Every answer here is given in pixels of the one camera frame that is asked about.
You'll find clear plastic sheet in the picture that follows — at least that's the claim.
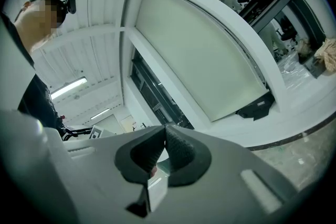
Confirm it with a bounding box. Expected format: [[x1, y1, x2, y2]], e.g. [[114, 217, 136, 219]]
[[277, 51, 316, 90]]

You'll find long ceiling light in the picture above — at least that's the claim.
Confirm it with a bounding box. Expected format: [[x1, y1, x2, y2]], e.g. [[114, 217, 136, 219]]
[[90, 108, 111, 120], [50, 76, 88, 100]]

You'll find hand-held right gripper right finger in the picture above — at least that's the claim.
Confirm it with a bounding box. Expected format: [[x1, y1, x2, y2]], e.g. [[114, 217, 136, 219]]
[[151, 125, 299, 224]]

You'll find person's black shirt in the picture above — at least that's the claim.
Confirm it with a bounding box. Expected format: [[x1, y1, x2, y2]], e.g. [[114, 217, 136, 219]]
[[0, 12, 66, 140]]

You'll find beige floral cloth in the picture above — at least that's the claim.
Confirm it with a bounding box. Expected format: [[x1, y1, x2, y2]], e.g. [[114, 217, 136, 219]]
[[314, 38, 336, 73]]

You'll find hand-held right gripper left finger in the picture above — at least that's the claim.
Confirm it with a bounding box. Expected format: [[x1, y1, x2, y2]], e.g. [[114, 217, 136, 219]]
[[64, 125, 165, 209]]

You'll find black box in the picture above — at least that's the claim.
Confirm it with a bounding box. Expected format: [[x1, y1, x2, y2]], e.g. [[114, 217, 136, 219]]
[[304, 56, 332, 79]]

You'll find black head-mounted camera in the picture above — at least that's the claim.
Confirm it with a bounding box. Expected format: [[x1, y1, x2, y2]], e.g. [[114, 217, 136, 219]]
[[64, 0, 77, 14]]

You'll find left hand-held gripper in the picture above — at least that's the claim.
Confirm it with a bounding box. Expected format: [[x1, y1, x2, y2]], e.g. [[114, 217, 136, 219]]
[[89, 125, 116, 140]]

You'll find black bag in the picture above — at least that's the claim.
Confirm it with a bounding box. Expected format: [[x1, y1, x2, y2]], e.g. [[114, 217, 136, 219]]
[[235, 92, 276, 122]]

